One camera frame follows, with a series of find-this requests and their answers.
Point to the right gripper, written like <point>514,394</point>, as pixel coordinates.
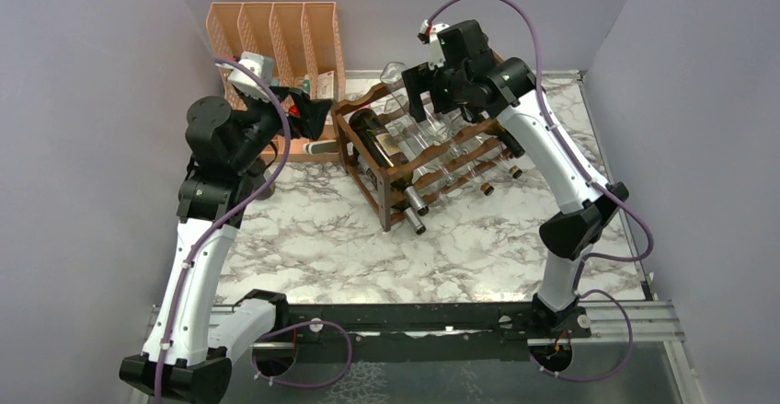
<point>421,79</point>

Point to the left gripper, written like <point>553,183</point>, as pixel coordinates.
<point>312,112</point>

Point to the green wine bottle brown label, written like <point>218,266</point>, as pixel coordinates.
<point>386,152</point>

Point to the brown wooden wine rack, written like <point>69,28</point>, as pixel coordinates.
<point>471,139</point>

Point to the clear glass bottle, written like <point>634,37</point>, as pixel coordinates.
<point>438,164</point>
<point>435,130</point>

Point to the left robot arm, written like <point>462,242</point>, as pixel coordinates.
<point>185,358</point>

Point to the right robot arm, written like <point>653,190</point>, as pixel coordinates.
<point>587,201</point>

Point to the dark bottle white label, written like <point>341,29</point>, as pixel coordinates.
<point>498,131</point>

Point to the clear bottle with cork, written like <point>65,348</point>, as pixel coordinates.
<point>487,182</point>

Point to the lower green wine bottle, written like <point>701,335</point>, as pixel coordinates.
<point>414,221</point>

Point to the small white box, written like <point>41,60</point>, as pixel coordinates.
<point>327,85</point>

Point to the orange plastic file organizer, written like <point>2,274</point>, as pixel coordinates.
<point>302,38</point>

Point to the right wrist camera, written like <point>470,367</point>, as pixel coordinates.
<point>429,35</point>

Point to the black mounting rail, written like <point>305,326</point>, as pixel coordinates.
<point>414,333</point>

